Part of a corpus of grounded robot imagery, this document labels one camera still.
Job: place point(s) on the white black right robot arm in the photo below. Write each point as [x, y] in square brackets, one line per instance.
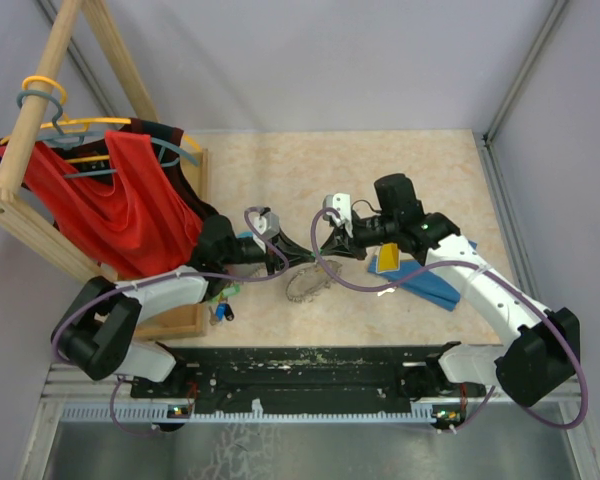
[539, 348]

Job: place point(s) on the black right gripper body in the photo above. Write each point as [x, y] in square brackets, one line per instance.
[374, 230]

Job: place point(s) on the aluminium frame rail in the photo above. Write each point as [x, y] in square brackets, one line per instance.
[545, 138]

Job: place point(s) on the teal clothes hanger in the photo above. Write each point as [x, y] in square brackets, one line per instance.
[90, 159]

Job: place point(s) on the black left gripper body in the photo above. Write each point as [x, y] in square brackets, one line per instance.
[255, 251]

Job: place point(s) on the loose silver key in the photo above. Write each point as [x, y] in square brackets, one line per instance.
[386, 291]

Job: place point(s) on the steel key ring disc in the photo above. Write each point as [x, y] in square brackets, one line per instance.
[308, 282]

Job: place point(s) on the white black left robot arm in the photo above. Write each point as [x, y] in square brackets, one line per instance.
[96, 334]

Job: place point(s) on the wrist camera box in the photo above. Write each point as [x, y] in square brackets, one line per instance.
[339, 212]
[267, 224]

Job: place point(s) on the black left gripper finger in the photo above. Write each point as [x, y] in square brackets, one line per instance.
[290, 248]
[294, 259]

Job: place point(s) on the key tag bunch on blue disc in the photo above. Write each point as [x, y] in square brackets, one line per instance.
[219, 307]

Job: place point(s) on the yellow blue cartoon cloth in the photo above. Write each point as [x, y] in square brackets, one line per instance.
[390, 264]

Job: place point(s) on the yellow clothes hanger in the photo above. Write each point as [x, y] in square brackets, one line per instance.
[60, 121]

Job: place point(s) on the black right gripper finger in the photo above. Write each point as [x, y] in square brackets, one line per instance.
[342, 254]
[337, 238]

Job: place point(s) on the red shirt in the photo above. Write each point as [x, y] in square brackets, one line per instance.
[138, 224]

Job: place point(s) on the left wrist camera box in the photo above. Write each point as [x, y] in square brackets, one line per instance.
[267, 224]

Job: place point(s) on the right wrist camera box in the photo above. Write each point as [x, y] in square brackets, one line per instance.
[339, 212]

